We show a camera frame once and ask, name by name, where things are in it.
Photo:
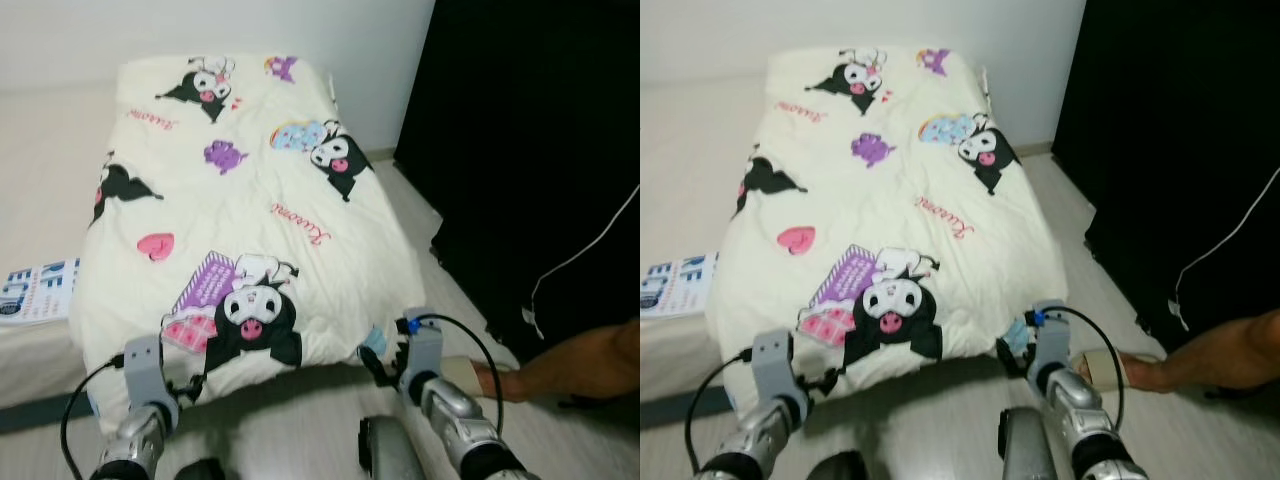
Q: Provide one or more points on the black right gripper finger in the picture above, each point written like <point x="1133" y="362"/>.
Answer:
<point x="1008" y="355"/>
<point x="370" y="367"/>

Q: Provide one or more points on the small beige pad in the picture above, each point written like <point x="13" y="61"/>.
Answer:
<point x="465" y="375"/>
<point x="1100" y="370"/>

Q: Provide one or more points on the white book with blue letters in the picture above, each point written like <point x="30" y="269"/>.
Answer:
<point x="40" y="290"/>
<point x="680" y="282"/>

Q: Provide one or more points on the cream cartoon print duvet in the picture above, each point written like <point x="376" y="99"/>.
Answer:
<point x="900" y="200"/>
<point x="250" y="200"/>

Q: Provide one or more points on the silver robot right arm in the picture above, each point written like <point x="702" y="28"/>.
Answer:
<point x="1090" y="430"/>
<point x="465" y="430"/>

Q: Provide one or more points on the person's forearm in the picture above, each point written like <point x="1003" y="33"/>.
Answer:
<point x="595" y="362"/>
<point x="1245" y="352"/>

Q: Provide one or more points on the person's hand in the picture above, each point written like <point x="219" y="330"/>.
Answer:
<point x="515" y="382"/>
<point x="1165" y="372"/>

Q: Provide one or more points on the black curtain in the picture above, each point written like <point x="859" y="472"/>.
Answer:
<point x="520" y="120"/>
<point x="1180" y="110"/>

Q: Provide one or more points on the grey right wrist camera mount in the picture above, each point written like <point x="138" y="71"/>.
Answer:
<point x="1050" y="340"/>
<point x="425" y="350"/>

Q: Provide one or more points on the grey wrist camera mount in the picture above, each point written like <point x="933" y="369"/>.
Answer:
<point x="145" y="365"/>
<point x="1050" y="340"/>
<point x="775" y="360"/>
<point x="425" y="350"/>

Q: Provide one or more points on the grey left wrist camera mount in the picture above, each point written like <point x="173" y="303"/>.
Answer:
<point x="145" y="365"/>
<point x="775" y="360"/>

